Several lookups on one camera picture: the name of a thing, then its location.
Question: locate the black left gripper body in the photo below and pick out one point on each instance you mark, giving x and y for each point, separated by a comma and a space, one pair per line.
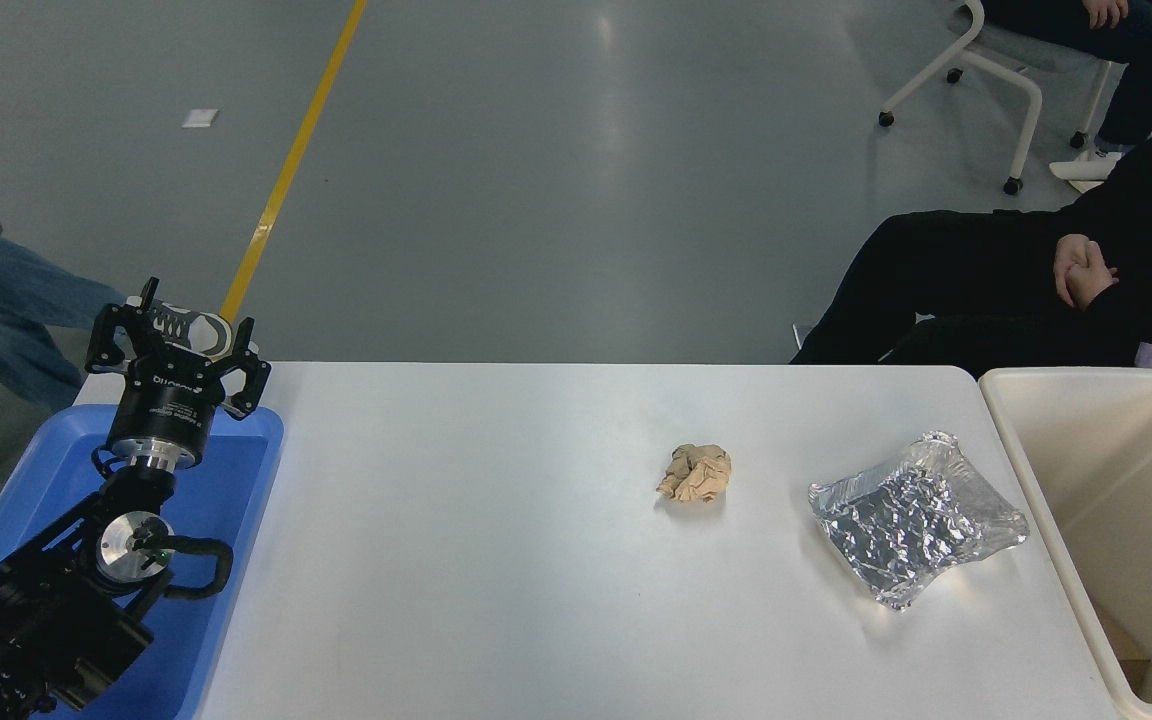
170, 409

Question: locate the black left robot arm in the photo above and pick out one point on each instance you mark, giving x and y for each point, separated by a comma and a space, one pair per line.
46, 620

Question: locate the person's right hand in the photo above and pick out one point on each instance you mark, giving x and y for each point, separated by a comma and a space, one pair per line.
1078, 260

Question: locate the person's left hand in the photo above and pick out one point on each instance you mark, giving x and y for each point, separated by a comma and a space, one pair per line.
1094, 288

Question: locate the person's hand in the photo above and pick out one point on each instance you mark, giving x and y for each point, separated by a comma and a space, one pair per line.
1104, 10

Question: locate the blue plastic tray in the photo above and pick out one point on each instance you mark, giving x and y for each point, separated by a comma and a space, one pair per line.
226, 480

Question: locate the person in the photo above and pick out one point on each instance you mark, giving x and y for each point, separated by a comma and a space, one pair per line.
1151, 70
6, 300
936, 270

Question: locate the white paper scrap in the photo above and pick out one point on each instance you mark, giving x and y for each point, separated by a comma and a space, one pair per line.
200, 117

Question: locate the crumpled tan paper ball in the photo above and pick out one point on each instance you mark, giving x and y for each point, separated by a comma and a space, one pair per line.
696, 473

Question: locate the silver foil tray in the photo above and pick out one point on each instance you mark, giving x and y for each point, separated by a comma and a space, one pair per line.
916, 520

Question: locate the white wheeled chair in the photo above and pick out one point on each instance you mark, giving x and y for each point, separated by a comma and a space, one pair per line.
1026, 50

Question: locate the large pale bin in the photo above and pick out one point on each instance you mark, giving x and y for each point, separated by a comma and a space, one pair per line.
1096, 480

